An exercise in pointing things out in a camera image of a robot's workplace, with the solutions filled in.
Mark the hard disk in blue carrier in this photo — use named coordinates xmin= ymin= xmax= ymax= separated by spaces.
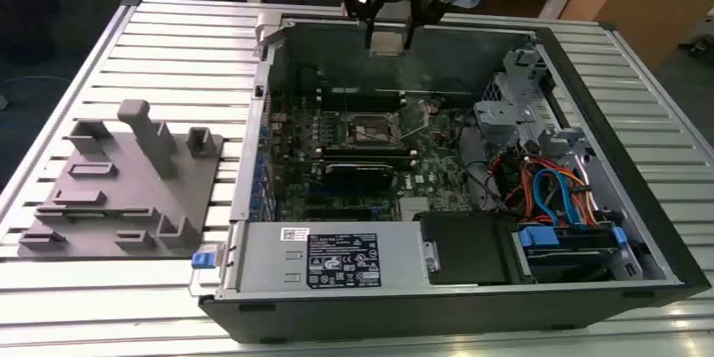
xmin=515 ymin=222 xmax=627 ymax=283

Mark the black graphics card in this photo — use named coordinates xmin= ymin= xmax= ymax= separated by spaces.
xmin=320 ymin=160 xmax=396 ymax=193

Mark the green motherboard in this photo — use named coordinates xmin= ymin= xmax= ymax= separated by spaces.
xmin=265 ymin=91 xmax=495 ymax=223

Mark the black plastic shroud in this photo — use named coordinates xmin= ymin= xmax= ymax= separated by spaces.
xmin=415 ymin=211 xmax=527 ymax=287

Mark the metal socket cover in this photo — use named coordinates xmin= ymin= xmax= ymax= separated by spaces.
xmin=392 ymin=99 xmax=436 ymax=141

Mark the office chair base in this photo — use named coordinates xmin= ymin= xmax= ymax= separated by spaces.
xmin=676 ymin=13 xmax=714 ymax=58

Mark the silver finned heatsink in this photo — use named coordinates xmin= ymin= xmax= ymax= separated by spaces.
xmin=399 ymin=196 xmax=435 ymax=213

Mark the orange wire bundle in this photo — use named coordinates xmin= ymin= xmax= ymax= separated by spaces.
xmin=498 ymin=155 xmax=610 ymax=228

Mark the black expansion slot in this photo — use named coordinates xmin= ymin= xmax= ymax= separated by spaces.
xmin=304 ymin=205 xmax=397 ymax=216
xmin=304 ymin=212 xmax=401 ymax=223

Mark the grey metal drive cage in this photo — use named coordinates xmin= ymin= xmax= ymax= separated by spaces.
xmin=472 ymin=48 xmax=602 ymax=168

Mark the blue flat wire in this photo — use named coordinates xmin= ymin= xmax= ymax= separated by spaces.
xmin=531 ymin=168 xmax=588 ymax=232

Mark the black grey PC case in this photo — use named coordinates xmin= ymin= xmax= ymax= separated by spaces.
xmin=188 ymin=12 xmax=710 ymax=344

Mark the grey case release latch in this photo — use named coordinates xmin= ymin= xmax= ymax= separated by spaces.
xmin=253 ymin=12 xmax=287 ymax=48

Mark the grey power supply unit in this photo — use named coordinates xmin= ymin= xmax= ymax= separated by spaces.
xmin=225 ymin=221 xmax=433 ymax=292

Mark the grey parts rack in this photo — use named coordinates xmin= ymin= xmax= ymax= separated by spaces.
xmin=16 ymin=99 xmax=225 ymax=258

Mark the silver CPU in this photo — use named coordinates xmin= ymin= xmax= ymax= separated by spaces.
xmin=369 ymin=32 xmax=404 ymax=58

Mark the thin black wire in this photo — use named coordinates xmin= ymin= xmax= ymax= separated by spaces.
xmin=453 ymin=116 xmax=507 ymax=212

